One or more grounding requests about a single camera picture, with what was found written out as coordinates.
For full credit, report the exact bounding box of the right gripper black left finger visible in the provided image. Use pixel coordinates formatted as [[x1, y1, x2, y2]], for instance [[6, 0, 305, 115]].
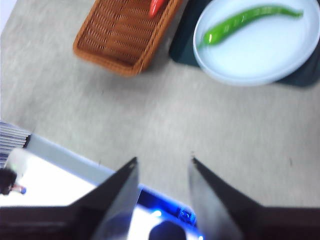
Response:
[[0, 156, 140, 240]]

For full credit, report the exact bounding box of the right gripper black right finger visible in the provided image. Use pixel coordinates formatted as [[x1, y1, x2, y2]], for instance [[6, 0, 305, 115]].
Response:
[[188, 156, 320, 240]]

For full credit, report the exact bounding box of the green chili pepper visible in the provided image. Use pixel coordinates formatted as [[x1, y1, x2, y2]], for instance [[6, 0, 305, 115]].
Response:
[[197, 4, 305, 50]]

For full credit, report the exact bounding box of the blue-lit electronics board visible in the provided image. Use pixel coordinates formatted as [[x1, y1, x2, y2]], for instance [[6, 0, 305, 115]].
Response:
[[136, 187, 205, 240]]

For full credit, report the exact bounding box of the grey ribbed metal panel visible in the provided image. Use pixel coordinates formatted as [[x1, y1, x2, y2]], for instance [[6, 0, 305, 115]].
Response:
[[0, 119, 32, 168]]

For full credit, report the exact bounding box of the blue round plate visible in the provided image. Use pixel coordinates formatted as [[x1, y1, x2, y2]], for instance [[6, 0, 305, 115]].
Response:
[[192, 0, 320, 87]]

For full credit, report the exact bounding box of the brown wicker basket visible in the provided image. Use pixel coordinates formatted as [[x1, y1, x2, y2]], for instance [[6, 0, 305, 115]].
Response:
[[72, 0, 185, 78]]

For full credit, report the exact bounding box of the orange carrot with green leaves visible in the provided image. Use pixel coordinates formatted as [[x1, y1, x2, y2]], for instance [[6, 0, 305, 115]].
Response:
[[149, 0, 167, 18]]

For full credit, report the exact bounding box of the black plug with wires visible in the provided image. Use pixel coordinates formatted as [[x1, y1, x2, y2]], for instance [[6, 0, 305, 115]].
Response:
[[0, 168, 27, 196]]

